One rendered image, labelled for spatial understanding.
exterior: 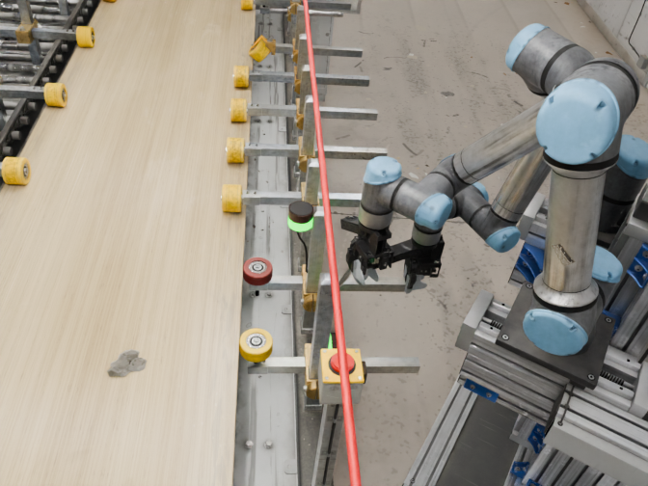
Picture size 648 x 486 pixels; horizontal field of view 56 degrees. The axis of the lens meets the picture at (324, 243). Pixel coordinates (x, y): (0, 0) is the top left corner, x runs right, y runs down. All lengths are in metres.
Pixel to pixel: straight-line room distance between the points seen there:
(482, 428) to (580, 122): 1.49
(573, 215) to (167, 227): 1.12
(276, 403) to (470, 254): 1.74
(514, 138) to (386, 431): 1.49
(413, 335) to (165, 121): 1.38
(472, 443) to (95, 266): 1.36
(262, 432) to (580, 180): 1.03
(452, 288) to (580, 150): 2.04
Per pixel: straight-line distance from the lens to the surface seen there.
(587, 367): 1.46
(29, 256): 1.79
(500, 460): 2.26
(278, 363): 1.56
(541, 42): 1.48
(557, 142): 1.03
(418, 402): 2.55
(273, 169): 2.49
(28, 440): 1.43
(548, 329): 1.24
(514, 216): 1.52
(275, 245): 2.14
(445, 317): 2.87
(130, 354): 1.49
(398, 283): 1.73
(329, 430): 1.21
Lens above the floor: 2.08
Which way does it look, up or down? 42 degrees down
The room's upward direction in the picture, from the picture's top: 7 degrees clockwise
